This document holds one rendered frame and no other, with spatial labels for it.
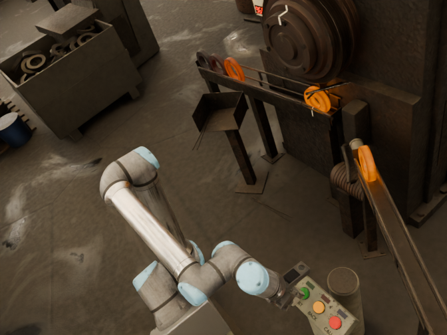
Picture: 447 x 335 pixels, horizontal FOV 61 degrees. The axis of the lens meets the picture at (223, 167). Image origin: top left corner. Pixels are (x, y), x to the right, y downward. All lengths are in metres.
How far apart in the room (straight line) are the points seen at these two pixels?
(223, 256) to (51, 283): 1.91
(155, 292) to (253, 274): 0.77
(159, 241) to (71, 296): 1.58
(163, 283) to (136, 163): 0.62
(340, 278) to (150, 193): 0.83
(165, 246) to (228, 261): 0.21
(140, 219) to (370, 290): 1.29
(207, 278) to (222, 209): 1.43
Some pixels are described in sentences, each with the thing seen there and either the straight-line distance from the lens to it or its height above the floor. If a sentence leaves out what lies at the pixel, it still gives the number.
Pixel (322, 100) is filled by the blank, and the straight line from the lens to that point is 1.93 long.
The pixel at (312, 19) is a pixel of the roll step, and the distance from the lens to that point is 1.61.
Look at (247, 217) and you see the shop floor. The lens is 2.50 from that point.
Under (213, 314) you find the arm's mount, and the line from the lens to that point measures 1.85.
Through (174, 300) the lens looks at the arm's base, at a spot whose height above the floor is 0.43.
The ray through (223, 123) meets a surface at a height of 0.60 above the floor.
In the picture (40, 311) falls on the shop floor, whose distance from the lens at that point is 2.91.
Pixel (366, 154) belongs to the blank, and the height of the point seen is 0.78.
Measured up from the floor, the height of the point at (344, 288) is 0.52.
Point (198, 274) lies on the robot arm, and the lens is 1.21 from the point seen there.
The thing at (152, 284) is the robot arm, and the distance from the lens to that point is 1.84.
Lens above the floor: 1.97
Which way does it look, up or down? 44 degrees down
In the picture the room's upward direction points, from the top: 25 degrees counter-clockwise
